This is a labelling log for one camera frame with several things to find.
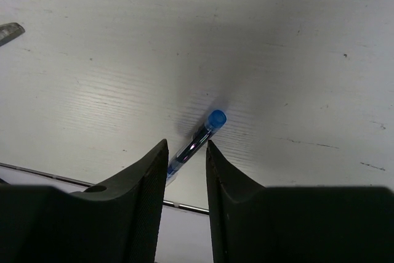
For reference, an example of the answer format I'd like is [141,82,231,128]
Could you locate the blue clear pen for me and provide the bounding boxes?
[166,110,227,185]

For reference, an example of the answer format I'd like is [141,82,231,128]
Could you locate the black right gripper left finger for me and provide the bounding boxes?
[1,140,169,262]

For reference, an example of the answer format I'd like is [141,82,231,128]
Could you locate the black handled scissors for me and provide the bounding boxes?
[0,22,25,46]

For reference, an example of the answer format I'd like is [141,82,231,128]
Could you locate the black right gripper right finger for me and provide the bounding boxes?
[206,142,393,262]

